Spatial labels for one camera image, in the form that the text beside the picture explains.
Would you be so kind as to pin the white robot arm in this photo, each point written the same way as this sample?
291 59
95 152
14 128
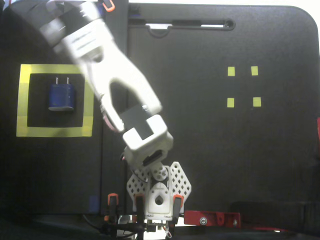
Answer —
117 70

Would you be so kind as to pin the blue tape piece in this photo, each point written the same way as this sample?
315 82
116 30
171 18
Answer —
93 203

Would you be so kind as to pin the red bar clamp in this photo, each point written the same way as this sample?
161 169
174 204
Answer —
265 228

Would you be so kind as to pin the yellow tape square outline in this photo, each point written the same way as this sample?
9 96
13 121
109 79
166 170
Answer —
50 131

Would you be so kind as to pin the red corner bracket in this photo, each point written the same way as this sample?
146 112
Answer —
318 131
212 218

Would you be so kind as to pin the black flat rail strip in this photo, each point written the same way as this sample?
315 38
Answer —
112 162

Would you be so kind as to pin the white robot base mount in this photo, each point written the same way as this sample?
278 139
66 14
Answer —
183 185

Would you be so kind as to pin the small yellow tape marker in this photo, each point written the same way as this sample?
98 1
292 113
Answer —
230 102
231 71
257 101
254 70

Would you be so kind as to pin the orange black spring clamp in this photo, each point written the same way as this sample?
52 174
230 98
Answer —
140 202
108 6
178 205
113 200

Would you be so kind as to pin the blue white charger plug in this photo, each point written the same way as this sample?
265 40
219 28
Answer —
61 97

